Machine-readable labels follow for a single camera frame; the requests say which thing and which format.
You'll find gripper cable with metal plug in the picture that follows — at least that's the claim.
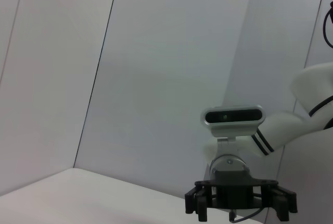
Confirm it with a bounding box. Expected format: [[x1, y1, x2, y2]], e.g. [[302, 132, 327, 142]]
[[228, 206, 264, 222]]

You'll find black looped cable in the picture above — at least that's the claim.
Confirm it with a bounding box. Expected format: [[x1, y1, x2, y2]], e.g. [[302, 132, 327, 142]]
[[322, 0, 333, 47]]

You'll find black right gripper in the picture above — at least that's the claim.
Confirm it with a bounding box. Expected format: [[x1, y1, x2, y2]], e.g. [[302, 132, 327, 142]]
[[184, 170, 298, 222]]

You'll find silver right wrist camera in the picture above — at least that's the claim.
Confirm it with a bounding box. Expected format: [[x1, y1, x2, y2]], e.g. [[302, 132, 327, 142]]
[[200, 105, 265, 157]]

